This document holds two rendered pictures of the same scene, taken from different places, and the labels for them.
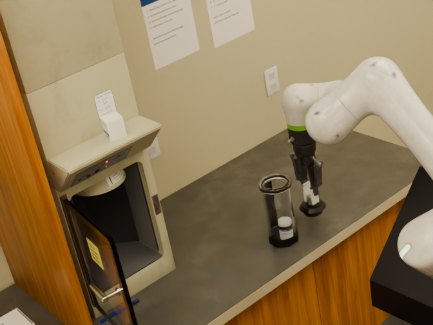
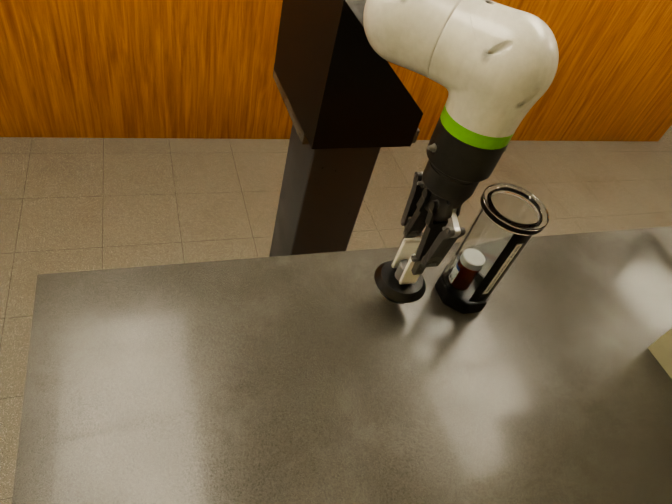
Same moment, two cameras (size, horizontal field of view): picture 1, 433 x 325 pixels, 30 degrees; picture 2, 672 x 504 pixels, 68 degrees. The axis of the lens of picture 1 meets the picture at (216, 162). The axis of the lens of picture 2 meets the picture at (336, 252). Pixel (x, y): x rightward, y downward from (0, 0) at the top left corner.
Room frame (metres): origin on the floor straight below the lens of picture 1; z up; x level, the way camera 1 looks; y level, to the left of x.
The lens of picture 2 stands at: (2.92, -0.36, 1.61)
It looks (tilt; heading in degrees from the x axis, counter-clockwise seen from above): 46 degrees down; 186
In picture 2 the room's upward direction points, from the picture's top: 18 degrees clockwise
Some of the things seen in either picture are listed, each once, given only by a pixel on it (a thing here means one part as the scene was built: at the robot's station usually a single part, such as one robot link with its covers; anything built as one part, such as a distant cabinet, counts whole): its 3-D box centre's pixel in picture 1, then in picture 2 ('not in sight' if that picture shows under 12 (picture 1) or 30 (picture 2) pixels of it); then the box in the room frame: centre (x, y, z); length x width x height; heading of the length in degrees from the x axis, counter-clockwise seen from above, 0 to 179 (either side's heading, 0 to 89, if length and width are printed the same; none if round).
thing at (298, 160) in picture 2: not in sight; (312, 223); (1.70, -0.58, 0.45); 0.48 x 0.48 x 0.90; 36
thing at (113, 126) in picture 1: (113, 126); not in sight; (2.08, 0.27, 1.54); 0.05 x 0.05 x 0.06; 21
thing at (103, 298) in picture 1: (104, 290); not in sight; (1.79, 0.37, 1.20); 0.10 x 0.05 x 0.03; 28
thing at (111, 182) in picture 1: (95, 173); not in sight; (2.20, 0.37, 1.34); 0.18 x 0.18 x 0.05
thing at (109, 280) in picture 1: (103, 276); not in sight; (1.87, 0.37, 1.19); 0.30 x 0.01 x 0.40; 28
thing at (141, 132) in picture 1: (109, 157); not in sight; (2.06, 0.30, 1.46); 0.32 x 0.11 x 0.10; 125
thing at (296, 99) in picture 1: (301, 104); (493, 73); (2.33, -0.30, 1.38); 0.13 x 0.11 x 0.14; 75
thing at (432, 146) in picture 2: (301, 133); (468, 146); (2.33, -0.29, 1.28); 0.12 x 0.09 x 0.06; 124
